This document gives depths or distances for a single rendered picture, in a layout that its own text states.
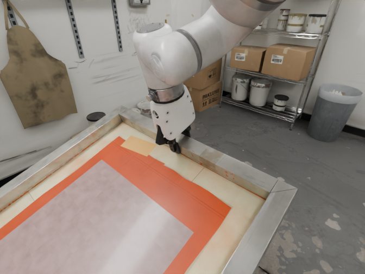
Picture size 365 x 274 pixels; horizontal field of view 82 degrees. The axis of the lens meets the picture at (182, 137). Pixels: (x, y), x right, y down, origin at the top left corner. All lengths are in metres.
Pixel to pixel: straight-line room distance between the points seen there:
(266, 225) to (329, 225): 1.85
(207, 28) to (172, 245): 0.39
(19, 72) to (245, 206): 2.17
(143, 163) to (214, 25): 0.37
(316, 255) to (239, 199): 1.58
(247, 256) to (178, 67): 0.31
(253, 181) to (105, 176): 0.37
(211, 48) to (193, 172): 0.29
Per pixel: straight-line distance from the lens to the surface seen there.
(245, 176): 0.47
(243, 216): 0.46
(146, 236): 0.47
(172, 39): 0.33
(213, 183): 0.50
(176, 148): 0.55
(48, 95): 2.44
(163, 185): 0.52
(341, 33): 3.51
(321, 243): 2.10
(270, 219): 0.43
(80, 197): 0.59
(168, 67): 0.32
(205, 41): 0.35
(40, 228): 0.61
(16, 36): 2.34
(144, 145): 0.62
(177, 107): 0.46
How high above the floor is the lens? 1.56
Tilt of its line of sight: 33 degrees down
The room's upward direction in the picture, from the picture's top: straight up
